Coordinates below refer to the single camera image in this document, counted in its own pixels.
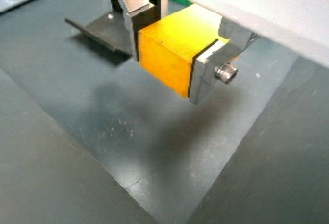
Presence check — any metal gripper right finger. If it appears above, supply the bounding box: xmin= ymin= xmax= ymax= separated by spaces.
xmin=187 ymin=18 xmax=256 ymax=104

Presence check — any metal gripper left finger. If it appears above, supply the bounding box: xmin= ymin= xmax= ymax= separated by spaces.
xmin=111 ymin=0 xmax=160 ymax=60

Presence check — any yellow rectangular block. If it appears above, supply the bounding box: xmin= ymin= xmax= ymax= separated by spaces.
xmin=137 ymin=4 xmax=227 ymax=98

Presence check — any black L-shaped fixture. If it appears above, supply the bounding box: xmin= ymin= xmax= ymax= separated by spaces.
xmin=65 ymin=11 xmax=135 ymax=56

